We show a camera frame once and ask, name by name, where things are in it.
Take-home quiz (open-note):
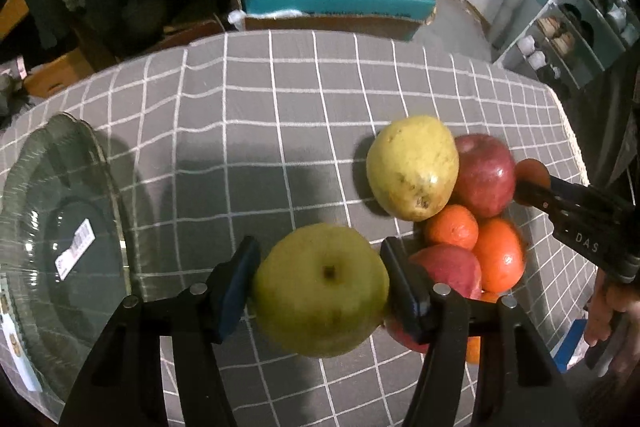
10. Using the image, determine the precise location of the grey checked tablecloth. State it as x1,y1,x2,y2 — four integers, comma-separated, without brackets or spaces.
1,31,596,426

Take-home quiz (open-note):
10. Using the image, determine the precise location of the brown cardboard box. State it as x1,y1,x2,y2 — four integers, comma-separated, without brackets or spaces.
234,14,432,41

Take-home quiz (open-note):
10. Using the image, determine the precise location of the orange fruit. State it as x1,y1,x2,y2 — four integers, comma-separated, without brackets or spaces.
473,217,525,294
514,158,551,206

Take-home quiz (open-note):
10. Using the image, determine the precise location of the dark green glass plate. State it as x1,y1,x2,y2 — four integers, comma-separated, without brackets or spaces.
1,113,131,403

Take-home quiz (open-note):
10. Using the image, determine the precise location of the red apple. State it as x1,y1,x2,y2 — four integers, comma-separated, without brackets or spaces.
454,133,515,219
384,243,484,355

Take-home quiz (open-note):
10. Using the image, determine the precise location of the green pear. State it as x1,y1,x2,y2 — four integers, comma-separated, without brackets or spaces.
252,223,390,358

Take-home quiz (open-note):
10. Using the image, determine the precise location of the shoe rack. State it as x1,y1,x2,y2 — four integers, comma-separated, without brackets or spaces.
497,0,639,96

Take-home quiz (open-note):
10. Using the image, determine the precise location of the small orange tangerine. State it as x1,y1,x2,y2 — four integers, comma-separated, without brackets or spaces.
423,204,480,251

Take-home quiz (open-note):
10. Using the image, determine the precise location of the right hand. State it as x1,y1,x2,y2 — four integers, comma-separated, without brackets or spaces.
584,269,639,378

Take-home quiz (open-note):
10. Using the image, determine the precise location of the yellow pear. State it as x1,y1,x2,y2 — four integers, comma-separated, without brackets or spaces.
366,115,459,222

